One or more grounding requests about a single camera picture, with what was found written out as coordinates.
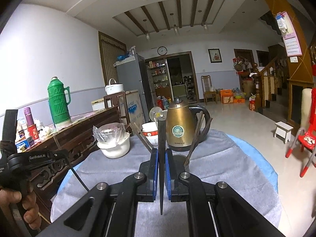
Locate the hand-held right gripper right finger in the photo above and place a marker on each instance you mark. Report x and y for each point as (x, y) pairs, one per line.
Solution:
(169, 175)

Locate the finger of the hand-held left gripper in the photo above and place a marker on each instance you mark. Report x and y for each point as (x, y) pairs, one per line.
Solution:
(59, 156)

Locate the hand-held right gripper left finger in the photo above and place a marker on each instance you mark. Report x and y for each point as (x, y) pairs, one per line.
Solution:
(154, 175)

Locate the grey metal utensil holder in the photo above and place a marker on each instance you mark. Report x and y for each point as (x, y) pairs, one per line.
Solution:
(180, 161)

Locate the thin dark chopstick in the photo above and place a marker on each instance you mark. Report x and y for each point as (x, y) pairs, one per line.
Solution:
(161, 153)
(147, 142)
(142, 139)
(201, 140)
(195, 138)
(77, 175)

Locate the person's left hand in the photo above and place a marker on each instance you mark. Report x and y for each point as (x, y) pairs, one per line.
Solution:
(30, 209)

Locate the blue and white box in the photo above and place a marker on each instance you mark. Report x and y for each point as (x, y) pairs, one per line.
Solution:
(24, 143)

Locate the carved dark wooden sideboard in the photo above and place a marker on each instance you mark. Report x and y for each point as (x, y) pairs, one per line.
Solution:
(79, 138)

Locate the crumpled white tissue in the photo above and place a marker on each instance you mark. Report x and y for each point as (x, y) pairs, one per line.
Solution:
(45, 131)

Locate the red tin can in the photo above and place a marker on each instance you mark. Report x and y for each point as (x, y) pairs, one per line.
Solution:
(32, 132)

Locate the white patterned bowl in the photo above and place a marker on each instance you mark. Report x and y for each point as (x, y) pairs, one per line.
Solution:
(151, 138)

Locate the white enamel pot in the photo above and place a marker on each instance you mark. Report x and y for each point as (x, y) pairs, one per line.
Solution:
(114, 149)

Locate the gold electric kettle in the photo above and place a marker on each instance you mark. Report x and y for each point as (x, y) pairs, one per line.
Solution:
(177, 128)

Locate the purple flask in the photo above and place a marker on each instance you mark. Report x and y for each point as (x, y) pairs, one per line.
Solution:
(29, 116)

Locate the grey tablecloth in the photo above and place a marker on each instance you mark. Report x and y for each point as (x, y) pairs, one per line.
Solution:
(222, 167)

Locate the green thermos jug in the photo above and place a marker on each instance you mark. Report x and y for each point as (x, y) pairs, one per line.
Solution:
(58, 101)

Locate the small white fan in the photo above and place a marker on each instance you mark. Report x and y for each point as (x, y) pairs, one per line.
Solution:
(156, 114)

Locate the white chest freezer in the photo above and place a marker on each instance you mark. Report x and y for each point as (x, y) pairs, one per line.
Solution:
(134, 108)

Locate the blue detergent bottle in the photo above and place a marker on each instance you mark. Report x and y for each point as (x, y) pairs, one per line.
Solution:
(166, 103)

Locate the dark wooden stand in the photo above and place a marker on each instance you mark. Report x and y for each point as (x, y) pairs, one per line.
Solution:
(111, 102)

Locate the blue table cover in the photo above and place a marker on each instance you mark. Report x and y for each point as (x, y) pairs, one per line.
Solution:
(256, 158)

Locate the metal kitchen rack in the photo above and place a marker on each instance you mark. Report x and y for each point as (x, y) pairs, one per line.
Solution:
(192, 88)

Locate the wooden dining chair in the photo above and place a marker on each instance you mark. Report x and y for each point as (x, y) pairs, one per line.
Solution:
(208, 88)

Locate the shelf of pantry goods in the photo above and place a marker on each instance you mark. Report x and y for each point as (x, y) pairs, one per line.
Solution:
(159, 79)

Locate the orange cardboard box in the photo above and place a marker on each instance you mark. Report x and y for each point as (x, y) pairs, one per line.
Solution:
(226, 96)

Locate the grey refrigerator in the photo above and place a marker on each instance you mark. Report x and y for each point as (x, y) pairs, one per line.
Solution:
(130, 76)

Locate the brown striped curtain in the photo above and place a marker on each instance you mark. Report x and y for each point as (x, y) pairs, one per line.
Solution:
(111, 56)

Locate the blue plastic bag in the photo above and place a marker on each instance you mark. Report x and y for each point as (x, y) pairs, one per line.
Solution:
(122, 56)

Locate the small white stool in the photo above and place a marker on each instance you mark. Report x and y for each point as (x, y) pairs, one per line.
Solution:
(283, 130)

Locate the framed flower picture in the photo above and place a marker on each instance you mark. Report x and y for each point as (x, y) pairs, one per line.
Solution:
(214, 55)

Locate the wooden stair railing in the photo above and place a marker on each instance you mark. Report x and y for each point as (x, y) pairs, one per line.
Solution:
(266, 79)

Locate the hanging ceiling lamp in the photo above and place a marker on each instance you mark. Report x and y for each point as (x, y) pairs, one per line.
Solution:
(175, 29)
(147, 35)
(205, 25)

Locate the red child chair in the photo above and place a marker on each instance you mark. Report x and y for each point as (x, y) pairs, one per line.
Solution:
(306, 140)

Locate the round wall clock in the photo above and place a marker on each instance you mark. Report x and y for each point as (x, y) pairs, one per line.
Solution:
(162, 50)

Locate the white wall switch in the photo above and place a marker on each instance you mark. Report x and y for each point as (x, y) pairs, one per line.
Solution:
(293, 59)

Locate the pink wall calendar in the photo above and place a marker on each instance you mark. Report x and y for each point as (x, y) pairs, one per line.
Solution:
(292, 39)

